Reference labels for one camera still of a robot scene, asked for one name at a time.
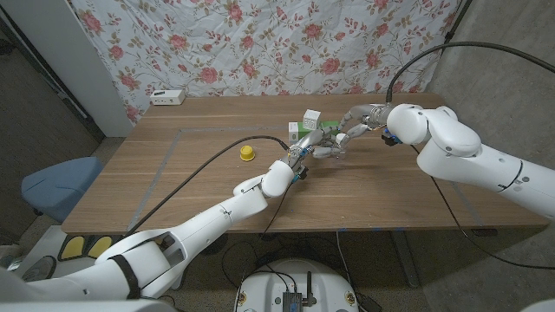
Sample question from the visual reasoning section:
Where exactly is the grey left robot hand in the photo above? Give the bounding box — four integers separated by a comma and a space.
286, 126, 348, 171

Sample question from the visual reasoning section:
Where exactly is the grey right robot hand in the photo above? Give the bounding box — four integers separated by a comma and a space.
336, 102, 394, 146

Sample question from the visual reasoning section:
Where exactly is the clear white-capped medicine bottle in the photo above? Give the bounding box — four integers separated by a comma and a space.
332, 132, 349, 160

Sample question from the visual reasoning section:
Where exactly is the green flexible straws box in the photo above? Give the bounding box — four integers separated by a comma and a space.
288, 120, 342, 146

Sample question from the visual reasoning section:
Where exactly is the white cube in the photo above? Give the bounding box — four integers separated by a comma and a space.
302, 108, 323, 132

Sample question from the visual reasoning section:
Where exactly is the black electronics box with antenna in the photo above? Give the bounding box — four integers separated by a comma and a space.
282, 271, 317, 312

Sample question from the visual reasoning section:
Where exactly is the floral backdrop cloth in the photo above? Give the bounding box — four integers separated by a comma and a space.
69, 0, 463, 125

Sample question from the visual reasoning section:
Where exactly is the black backdrop stand pole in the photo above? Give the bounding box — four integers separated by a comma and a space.
441, 0, 473, 42

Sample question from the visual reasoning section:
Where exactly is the white robot torso base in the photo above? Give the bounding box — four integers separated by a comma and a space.
233, 258, 360, 312

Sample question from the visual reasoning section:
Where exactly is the grey table leg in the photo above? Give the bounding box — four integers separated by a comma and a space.
389, 229, 421, 289

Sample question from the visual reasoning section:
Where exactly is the white power strip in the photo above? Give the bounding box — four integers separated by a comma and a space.
149, 88, 186, 107

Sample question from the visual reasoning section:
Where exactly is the yellow black foot pedal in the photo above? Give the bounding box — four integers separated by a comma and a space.
86, 235, 114, 259
57, 235, 86, 262

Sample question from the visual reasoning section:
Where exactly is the blue padded stool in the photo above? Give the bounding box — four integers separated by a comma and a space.
20, 156, 104, 223

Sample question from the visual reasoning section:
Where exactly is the white board panel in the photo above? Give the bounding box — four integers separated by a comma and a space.
0, 0, 134, 139

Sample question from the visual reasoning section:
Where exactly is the grey slipper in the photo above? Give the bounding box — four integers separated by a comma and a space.
19, 255, 57, 283

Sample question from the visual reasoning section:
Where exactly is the thin black left wrist cable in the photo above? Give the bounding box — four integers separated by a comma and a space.
258, 179, 294, 238

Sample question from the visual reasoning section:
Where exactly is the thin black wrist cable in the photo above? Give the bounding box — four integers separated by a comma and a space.
409, 144, 555, 270
258, 179, 294, 238

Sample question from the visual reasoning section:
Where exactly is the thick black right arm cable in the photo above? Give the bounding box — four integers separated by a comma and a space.
385, 41, 555, 105

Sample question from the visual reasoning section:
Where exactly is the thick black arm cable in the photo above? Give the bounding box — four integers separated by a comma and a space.
385, 41, 555, 105
124, 134, 291, 238

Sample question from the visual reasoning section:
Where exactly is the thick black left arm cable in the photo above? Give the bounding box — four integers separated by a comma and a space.
124, 134, 291, 238

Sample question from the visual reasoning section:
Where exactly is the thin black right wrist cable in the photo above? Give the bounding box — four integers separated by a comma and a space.
409, 144, 555, 270

